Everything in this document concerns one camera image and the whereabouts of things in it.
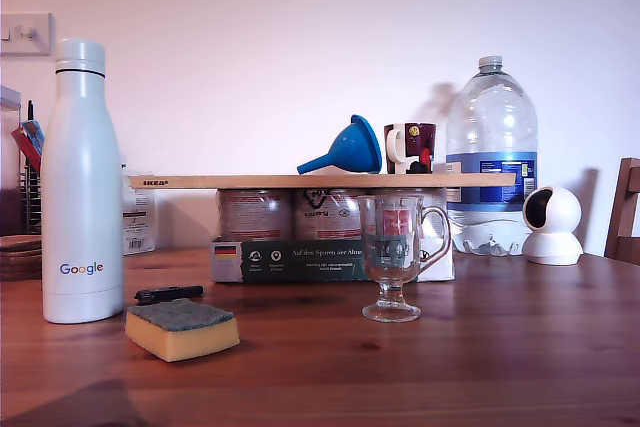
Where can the blue plastic funnel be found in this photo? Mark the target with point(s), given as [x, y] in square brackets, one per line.
[355, 147]

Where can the wooden IKEA board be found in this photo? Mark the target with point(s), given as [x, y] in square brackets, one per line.
[250, 181]

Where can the large clear plastic water bottle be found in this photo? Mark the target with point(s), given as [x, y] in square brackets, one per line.
[492, 122]

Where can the white box with barcode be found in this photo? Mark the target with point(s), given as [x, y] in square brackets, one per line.
[139, 227]

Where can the yellow sponge green scourer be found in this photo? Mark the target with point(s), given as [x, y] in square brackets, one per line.
[185, 342]

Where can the white Google steel bottle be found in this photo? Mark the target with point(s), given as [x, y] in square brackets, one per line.
[82, 172]

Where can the red and blue packet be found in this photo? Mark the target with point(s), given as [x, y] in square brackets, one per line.
[27, 139]

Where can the black pen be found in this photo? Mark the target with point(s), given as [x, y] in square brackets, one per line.
[30, 109]

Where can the brown wooden chair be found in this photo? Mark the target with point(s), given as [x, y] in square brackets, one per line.
[627, 197]

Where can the white round security camera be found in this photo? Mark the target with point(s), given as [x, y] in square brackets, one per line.
[555, 242]

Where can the white wall switch plate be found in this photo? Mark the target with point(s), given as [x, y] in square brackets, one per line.
[30, 34]

